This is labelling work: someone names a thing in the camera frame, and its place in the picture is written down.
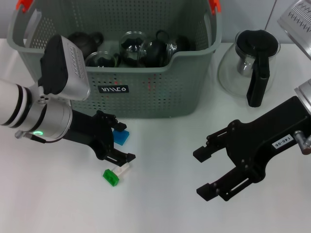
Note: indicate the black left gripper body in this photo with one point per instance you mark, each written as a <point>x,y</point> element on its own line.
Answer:
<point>92,131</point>

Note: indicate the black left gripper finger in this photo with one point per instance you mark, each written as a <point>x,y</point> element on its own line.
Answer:
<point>119,126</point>
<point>121,159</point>

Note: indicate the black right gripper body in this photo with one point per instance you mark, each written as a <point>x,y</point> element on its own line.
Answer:
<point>262,136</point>

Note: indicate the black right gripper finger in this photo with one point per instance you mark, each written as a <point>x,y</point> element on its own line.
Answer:
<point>211,190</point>
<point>204,153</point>

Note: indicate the blue building brick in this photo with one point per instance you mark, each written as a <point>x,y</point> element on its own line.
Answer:
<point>122,138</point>

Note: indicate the green building brick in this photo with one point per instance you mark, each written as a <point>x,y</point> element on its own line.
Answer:
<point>111,178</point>

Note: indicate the grey-green perforated storage bin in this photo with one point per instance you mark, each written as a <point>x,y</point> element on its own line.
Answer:
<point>158,102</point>

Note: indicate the white two-stud plate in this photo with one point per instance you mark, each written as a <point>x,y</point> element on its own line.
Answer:
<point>121,168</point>

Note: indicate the black clay teapot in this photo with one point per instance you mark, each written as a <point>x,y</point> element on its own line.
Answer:
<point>82,41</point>

